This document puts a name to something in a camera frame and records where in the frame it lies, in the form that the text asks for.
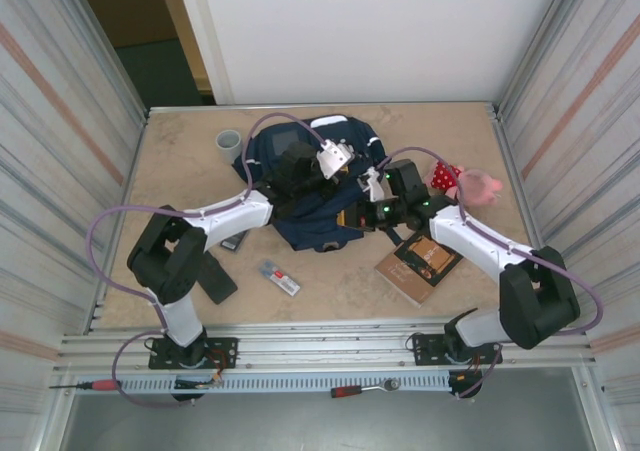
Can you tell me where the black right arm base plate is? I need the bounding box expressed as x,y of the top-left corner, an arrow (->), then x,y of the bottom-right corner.
410,333 -> 504,367

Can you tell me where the aluminium rail frame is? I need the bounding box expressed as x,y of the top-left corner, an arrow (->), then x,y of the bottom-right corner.
58,320 -> 596,372

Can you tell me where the black pouch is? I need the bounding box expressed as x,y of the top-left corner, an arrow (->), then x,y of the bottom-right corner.
192,250 -> 239,306

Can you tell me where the red-handled screwdriver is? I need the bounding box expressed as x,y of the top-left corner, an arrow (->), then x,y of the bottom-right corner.
48,379 -> 121,391

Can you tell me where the red-handled ratchet wrench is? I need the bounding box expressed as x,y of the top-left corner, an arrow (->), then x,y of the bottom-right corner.
329,377 -> 401,400

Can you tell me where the grey plastic cup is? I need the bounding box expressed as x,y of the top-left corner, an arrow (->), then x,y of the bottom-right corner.
214,129 -> 245,165

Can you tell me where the black wired connector block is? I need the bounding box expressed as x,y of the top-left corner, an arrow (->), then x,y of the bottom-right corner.
171,376 -> 225,404
448,369 -> 485,401

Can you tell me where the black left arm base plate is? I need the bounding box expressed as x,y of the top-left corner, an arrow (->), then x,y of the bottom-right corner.
148,337 -> 240,371

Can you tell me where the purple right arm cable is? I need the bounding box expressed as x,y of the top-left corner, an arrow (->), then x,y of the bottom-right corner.
377,145 -> 605,402

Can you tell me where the white slotted cable duct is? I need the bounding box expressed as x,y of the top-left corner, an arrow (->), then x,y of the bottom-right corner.
119,373 -> 451,395

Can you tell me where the silver pack with red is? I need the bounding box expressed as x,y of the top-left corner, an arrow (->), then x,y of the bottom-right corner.
258,259 -> 304,297

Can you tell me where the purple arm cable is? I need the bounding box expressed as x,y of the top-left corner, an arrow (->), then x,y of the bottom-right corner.
87,112 -> 331,410
377,145 -> 605,402

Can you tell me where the pink plush toy, red dotted dress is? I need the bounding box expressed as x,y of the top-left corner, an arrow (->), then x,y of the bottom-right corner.
424,159 -> 505,207

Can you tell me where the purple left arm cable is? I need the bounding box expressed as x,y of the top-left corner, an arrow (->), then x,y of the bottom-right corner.
87,112 -> 331,410

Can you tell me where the brown paperback book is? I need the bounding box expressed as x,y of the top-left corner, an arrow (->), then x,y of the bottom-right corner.
373,230 -> 464,308

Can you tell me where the navy blue backpack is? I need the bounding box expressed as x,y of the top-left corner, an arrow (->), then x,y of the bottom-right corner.
232,115 -> 396,253

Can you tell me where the small black labelled box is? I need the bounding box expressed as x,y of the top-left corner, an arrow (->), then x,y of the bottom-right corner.
219,229 -> 250,253

